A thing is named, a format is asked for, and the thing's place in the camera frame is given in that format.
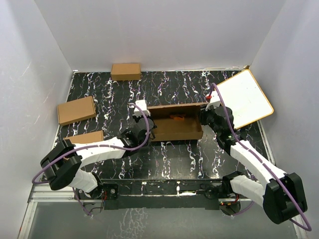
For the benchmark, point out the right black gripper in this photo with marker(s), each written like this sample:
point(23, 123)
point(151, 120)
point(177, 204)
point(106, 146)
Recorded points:
point(203, 113)

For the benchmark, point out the folded cardboard box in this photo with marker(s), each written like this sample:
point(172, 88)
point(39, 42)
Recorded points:
point(126, 72)
point(76, 110)
point(91, 137)

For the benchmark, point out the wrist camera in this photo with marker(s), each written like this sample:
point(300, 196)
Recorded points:
point(213, 101)
point(141, 107)

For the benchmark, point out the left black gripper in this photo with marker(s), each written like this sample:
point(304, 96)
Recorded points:
point(137, 119)

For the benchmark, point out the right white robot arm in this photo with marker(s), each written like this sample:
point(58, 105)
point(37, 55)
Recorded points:
point(281, 195)

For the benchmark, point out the orange toy truck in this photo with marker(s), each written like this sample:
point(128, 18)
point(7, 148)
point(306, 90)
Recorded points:
point(178, 117)

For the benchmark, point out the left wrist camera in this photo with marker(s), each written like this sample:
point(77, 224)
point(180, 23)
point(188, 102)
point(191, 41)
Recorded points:
point(141, 107)

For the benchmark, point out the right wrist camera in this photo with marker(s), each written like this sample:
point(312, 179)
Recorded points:
point(213, 101)

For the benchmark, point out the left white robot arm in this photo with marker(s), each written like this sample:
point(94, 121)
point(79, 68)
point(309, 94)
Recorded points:
point(63, 164)

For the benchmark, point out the large cardboard box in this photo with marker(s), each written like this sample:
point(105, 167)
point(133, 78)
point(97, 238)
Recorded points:
point(171, 130)

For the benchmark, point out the aluminium frame rail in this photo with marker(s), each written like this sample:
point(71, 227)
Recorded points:
point(42, 193)

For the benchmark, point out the folded cardboard box front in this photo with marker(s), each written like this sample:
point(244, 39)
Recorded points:
point(91, 137)

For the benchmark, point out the folded cardboard box left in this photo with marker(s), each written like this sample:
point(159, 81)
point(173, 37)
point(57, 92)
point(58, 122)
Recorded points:
point(76, 110)

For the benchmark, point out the folded cardboard box back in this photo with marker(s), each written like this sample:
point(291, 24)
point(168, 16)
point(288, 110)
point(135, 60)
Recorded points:
point(126, 72)

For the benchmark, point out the white board yellow rim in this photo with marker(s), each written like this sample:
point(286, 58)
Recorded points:
point(243, 95)

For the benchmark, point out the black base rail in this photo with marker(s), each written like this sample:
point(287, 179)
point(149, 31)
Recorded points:
point(208, 194)

